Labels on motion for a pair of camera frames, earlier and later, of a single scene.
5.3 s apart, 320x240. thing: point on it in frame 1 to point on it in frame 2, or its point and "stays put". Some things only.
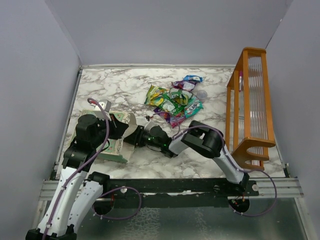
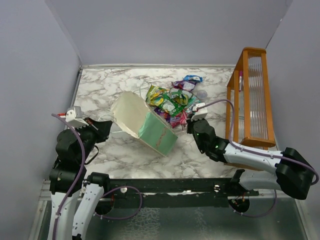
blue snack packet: [193, 77] stays put
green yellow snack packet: [154, 96] stays put
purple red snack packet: [186, 84] stays put
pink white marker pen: [240, 81] stays put
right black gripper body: [145, 137] to [190, 127]
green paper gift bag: [120, 115] to [142, 123]
